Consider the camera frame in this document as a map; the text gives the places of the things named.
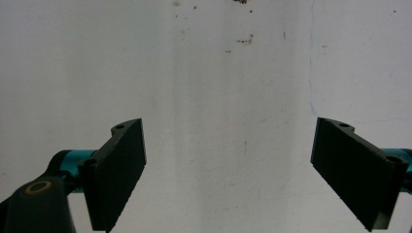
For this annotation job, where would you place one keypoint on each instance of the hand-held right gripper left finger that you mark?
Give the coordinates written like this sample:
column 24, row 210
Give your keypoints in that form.
column 115, row 174

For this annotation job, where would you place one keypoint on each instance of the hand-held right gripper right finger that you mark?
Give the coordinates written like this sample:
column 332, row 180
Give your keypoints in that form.
column 359, row 174

